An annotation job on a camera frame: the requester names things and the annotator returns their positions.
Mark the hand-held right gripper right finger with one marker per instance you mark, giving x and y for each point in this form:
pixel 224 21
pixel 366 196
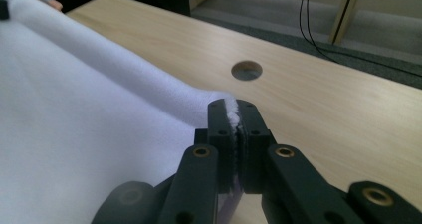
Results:
pixel 253 144

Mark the beige vertical wooden post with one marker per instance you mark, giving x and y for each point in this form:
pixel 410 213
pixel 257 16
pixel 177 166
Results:
pixel 345 15

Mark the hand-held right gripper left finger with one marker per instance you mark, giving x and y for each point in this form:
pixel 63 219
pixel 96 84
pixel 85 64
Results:
pixel 219 141

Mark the pale lilac printed cloth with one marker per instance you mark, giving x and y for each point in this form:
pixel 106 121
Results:
pixel 83 127

